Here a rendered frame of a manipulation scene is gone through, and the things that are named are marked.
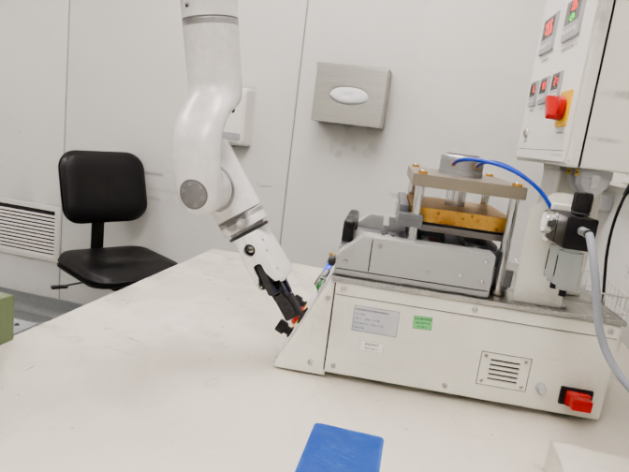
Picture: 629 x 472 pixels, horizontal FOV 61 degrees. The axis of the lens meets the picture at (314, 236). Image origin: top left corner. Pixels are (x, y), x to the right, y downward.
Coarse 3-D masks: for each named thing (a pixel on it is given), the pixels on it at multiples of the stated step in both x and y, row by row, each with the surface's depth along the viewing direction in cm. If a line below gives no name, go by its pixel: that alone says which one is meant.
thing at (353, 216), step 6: (354, 210) 109; (348, 216) 99; (354, 216) 100; (348, 222) 96; (354, 222) 96; (348, 228) 96; (354, 228) 96; (342, 234) 96; (348, 234) 96; (342, 240) 96; (348, 240) 96
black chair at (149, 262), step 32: (64, 160) 234; (96, 160) 243; (128, 160) 255; (64, 192) 234; (96, 192) 243; (128, 192) 254; (96, 224) 255; (64, 256) 235; (96, 256) 241; (128, 256) 249; (160, 256) 252
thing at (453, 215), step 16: (448, 192) 99; (464, 192) 98; (432, 208) 90; (448, 208) 93; (464, 208) 97; (480, 208) 100; (432, 224) 91; (448, 224) 90; (464, 224) 90; (480, 224) 88; (496, 224) 89; (496, 240) 90
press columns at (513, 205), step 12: (408, 192) 112; (420, 192) 87; (420, 204) 88; (516, 204) 86; (516, 216) 86; (504, 228) 87; (504, 240) 87; (504, 252) 87; (504, 264) 87; (504, 276) 88; (492, 288) 89
